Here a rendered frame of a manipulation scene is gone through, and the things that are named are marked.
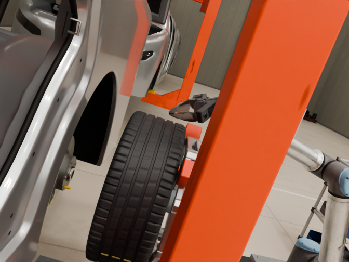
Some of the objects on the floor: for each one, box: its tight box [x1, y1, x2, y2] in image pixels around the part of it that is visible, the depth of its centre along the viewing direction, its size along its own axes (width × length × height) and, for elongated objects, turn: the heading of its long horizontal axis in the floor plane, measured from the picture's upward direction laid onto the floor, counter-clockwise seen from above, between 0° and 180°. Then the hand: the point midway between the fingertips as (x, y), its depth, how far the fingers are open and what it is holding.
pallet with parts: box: [303, 110, 318, 124], centre depth 1613 cm, size 90×130×47 cm
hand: (171, 113), depth 123 cm, fingers closed
